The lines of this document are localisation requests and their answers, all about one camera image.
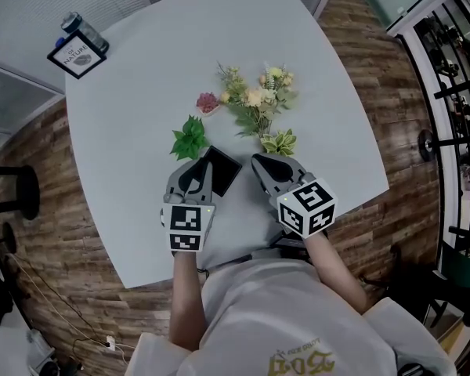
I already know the black weight plate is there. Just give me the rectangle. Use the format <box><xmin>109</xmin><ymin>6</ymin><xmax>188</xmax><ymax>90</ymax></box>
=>
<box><xmin>418</xmin><ymin>128</ymin><xmax>436</xmax><ymax>163</ymax></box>

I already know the green chair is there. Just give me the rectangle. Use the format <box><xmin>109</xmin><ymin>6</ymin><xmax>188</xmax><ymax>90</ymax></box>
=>
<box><xmin>430</xmin><ymin>243</ymin><xmax>470</xmax><ymax>328</ymax></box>

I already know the variegated green white plant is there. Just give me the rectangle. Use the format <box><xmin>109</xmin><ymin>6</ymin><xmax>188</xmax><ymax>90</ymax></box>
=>
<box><xmin>259</xmin><ymin>128</ymin><xmax>298</xmax><ymax>158</ymax></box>

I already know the black square pen holder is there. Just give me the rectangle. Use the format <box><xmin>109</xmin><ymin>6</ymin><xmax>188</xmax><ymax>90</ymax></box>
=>
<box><xmin>201</xmin><ymin>145</ymin><xmax>243</xmax><ymax>198</ymax></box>

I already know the clear bottle with black lid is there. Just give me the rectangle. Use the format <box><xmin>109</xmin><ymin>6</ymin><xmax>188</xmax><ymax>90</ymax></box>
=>
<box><xmin>60</xmin><ymin>11</ymin><xmax>110</xmax><ymax>55</ymax></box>

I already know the yellow artificial flower bouquet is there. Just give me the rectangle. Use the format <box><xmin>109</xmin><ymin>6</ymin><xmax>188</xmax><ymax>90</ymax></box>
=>
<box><xmin>216</xmin><ymin>61</ymin><xmax>300</xmax><ymax>139</ymax></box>

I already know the person's white printed shirt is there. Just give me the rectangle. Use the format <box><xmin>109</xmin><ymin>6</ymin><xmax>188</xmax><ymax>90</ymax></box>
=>
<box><xmin>134</xmin><ymin>248</ymin><xmax>458</xmax><ymax>376</ymax></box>

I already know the green leafy artificial plant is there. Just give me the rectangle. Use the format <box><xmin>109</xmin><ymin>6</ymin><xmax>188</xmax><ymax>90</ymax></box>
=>
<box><xmin>169</xmin><ymin>114</ymin><xmax>212</xmax><ymax>161</ymax></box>

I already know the person's right forearm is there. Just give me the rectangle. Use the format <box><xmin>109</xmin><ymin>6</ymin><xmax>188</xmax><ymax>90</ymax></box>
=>
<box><xmin>302</xmin><ymin>231</ymin><xmax>370</xmax><ymax>316</ymax></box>

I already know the white floor cable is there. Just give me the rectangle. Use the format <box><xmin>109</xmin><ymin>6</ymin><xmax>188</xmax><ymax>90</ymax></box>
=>
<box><xmin>5</xmin><ymin>253</ymin><xmax>136</xmax><ymax>362</ymax></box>

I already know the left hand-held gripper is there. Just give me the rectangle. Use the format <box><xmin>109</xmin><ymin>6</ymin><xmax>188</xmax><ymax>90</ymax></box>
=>
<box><xmin>159</xmin><ymin>158</ymin><xmax>217</xmax><ymax>255</ymax></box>

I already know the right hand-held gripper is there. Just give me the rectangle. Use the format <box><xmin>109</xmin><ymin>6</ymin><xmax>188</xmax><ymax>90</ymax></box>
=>
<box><xmin>251</xmin><ymin>153</ymin><xmax>339</xmax><ymax>240</ymax></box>

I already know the black metal rack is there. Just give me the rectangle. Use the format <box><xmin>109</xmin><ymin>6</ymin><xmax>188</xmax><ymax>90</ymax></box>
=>
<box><xmin>395</xmin><ymin>0</ymin><xmax>470</xmax><ymax>260</ymax></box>

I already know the person's left forearm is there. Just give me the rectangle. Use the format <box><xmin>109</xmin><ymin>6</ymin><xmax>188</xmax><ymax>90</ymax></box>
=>
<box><xmin>168</xmin><ymin>250</ymin><xmax>205</xmax><ymax>353</ymax></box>

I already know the black round stool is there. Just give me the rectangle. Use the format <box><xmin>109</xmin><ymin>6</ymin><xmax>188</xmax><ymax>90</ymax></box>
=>
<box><xmin>0</xmin><ymin>164</ymin><xmax>41</xmax><ymax>222</ymax></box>

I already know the black framed leaf picture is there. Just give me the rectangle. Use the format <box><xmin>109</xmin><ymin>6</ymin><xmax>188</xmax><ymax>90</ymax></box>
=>
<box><xmin>46</xmin><ymin>29</ymin><xmax>108</xmax><ymax>81</ymax></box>

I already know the black chair seat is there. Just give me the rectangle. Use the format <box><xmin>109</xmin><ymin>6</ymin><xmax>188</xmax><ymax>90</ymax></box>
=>
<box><xmin>272</xmin><ymin>236</ymin><xmax>313</xmax><ymax>265</ymax></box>

